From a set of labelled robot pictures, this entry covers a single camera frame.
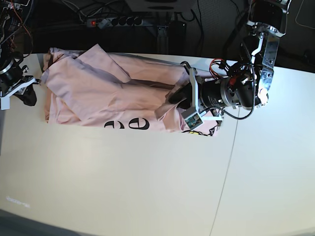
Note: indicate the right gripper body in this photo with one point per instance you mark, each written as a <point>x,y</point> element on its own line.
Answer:
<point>11,74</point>

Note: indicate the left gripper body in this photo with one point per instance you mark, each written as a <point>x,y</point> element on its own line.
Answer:
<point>226,92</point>

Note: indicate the pink T-shirt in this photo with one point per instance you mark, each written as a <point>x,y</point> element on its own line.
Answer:
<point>96,88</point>

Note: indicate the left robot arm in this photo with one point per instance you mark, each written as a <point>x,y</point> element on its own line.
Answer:
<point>266,22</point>

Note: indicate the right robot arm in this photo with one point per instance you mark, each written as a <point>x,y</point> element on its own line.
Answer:
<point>13,17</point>

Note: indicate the black power adapter box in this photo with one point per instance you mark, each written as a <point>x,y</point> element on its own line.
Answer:
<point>177,29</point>

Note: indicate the black power strip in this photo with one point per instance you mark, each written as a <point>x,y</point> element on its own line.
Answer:
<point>123,21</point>

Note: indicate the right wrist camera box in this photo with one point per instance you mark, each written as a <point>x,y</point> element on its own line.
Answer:
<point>5,103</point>

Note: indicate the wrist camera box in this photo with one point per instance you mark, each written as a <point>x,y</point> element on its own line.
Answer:
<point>192,118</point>
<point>5,103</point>

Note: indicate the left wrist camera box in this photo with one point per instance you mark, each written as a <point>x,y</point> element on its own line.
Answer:
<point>192,118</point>

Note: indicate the aluminium table leg post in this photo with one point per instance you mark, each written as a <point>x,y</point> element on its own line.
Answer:
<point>162,40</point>

